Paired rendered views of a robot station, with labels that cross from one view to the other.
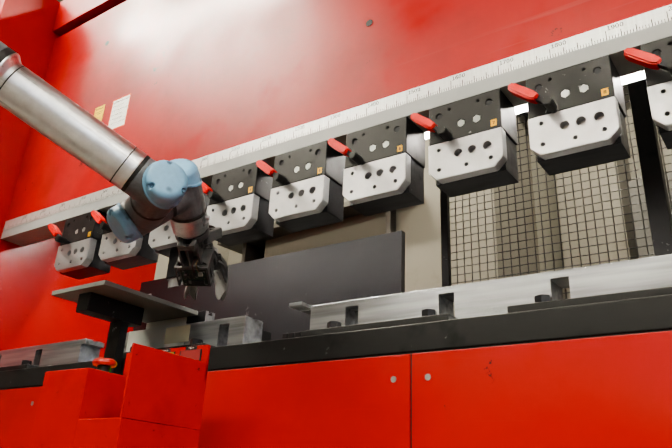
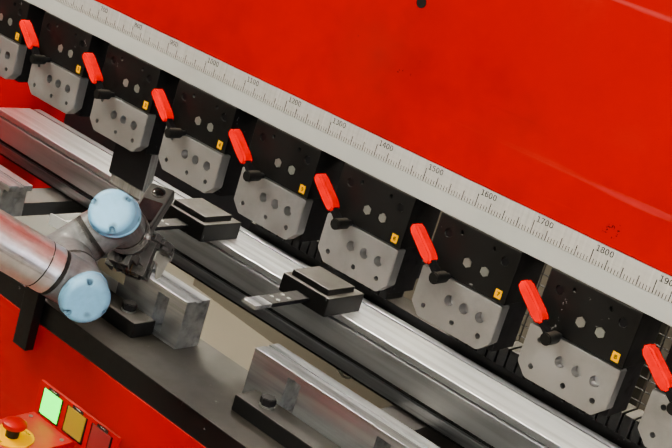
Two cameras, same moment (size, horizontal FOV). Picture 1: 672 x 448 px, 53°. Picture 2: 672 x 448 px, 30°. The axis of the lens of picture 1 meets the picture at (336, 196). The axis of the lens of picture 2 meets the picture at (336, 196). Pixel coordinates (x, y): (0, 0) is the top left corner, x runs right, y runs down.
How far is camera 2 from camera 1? 1.38 m
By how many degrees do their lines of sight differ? 40
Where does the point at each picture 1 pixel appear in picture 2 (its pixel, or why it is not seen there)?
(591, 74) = (614, 323)
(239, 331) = (178, 316)
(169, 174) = (88, 298)
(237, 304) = not seen: hidden behind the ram
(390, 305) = (330, 410)
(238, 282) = not seen: hidden behind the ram
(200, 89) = not seen: outside the picture
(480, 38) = (533, 160)
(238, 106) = not seen: outside the picture
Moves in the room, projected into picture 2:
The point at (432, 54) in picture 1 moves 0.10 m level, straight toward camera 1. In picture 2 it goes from (474, 132) to (465, 143)
